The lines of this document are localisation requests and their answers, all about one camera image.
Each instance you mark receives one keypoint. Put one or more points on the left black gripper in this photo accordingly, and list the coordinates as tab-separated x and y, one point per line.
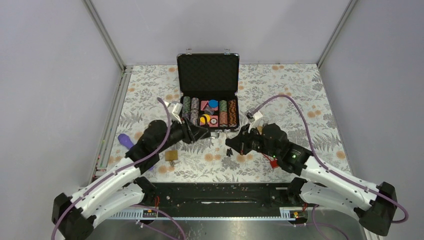
191	133

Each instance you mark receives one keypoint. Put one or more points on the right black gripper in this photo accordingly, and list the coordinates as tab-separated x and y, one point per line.
239	143

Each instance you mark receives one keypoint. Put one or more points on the brass padlock long shackle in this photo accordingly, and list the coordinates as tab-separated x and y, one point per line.
171	156

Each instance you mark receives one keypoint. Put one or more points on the red cable lock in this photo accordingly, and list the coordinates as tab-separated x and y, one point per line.
272	161

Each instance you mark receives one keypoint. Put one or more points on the small brass padlock astronaut keychain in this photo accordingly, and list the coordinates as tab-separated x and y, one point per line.
260	129

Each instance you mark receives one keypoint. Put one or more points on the black padlock with keys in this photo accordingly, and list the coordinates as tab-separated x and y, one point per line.
229	152

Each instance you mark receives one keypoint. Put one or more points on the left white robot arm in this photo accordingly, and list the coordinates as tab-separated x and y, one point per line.
76	216

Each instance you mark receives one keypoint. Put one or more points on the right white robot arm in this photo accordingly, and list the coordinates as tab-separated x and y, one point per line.
318	183

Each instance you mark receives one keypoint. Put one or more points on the black poker chip case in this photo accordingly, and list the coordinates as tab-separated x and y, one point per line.
211	76

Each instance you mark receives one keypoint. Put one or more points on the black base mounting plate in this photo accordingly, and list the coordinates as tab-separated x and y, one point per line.
212	201

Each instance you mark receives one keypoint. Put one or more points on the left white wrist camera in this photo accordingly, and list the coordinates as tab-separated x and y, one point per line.
174	108

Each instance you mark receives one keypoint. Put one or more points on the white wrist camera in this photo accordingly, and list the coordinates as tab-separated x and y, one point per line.
174	108
254	119

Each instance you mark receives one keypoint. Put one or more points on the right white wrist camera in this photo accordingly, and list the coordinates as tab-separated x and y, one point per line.
254	119

